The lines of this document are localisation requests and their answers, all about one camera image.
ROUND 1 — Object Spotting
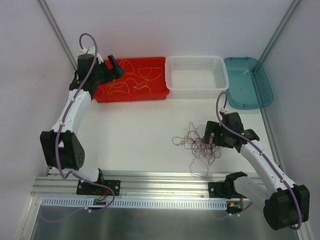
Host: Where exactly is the multicolour wire bundle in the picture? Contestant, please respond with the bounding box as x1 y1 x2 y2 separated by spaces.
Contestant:
171 121 222 178

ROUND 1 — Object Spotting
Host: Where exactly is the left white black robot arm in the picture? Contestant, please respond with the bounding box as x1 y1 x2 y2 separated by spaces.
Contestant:
40 53 125 198

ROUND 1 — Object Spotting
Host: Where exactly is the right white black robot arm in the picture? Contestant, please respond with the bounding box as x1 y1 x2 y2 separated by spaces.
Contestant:
202 112 310 230

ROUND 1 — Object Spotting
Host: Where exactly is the red plastic tray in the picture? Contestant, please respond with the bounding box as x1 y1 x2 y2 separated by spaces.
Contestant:
93 56 170 103

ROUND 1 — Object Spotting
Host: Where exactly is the teal transparent plastic tray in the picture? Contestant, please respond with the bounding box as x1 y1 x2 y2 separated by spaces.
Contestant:
224 57 274 110

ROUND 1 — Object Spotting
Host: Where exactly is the white perforated plastic basket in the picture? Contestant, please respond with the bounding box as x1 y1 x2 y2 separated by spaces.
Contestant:
164 55 229 99

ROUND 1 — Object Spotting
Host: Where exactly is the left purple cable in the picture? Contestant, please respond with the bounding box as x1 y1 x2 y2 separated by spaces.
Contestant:
39 33 116 223

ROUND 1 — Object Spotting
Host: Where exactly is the purple cable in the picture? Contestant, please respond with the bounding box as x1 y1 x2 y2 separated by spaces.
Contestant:
216 91 302 230
39 33 116 223

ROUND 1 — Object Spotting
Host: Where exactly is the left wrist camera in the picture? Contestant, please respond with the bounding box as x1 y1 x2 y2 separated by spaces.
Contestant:
81 45 104 63

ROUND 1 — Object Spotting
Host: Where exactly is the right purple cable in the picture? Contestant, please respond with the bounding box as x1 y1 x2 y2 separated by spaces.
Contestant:
216 91 302 230

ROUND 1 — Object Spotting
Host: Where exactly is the left aluminium frame post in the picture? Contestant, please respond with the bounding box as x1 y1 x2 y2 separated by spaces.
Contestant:
36 0 78 70

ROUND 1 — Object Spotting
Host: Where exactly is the aluminium frame post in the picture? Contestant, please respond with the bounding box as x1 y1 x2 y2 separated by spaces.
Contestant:
259 0 303 64
36 0 78 70

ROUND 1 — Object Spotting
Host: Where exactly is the aluminium extrusion rail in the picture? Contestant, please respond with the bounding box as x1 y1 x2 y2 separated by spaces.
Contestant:
30 170 227 200

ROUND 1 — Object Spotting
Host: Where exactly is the white slotted cable duct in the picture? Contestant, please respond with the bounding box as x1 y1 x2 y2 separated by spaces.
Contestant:
41 197 227 211

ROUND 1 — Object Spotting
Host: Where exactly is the right aluminium frame post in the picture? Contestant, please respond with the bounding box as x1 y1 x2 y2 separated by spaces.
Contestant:
259 0 303 64

